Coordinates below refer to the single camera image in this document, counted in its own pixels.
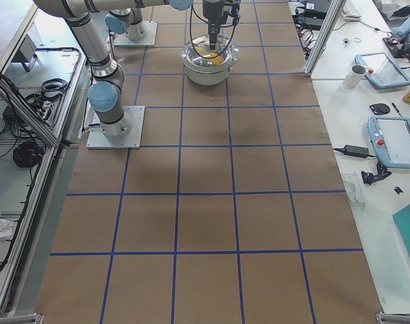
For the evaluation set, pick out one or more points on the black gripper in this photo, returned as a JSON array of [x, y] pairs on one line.
[[211, 11]]

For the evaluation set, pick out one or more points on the yellow corn cob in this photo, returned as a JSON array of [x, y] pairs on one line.
[[210, 58]]

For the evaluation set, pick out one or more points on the glass pot lid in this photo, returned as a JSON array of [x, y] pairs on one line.
[[227, 48]]

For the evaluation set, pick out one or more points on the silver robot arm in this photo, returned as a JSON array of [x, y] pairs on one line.
[[119, 20], [105, 94]]

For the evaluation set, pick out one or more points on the pale green electric pot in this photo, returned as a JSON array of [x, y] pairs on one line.
[[207, 79]]

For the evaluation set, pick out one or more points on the white mug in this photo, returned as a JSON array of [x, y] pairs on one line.
[[354, 76]]

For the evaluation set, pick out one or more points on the far blue teach pendant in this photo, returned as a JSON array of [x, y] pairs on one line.
[[382, 70]]

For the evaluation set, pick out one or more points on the blue teach pendant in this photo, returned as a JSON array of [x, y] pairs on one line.
[[382, 70], [390, 137]]

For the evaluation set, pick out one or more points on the black power brick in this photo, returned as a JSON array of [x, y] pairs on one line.
[[356, 151]]

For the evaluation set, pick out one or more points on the black round puck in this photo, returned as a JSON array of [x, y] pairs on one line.
[[379, 109]]

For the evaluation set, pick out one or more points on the near blue teach pendant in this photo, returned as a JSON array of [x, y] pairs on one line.
[[390, 137]]

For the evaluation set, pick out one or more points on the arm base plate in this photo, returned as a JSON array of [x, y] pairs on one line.
[[142, 34], [124, 134]]

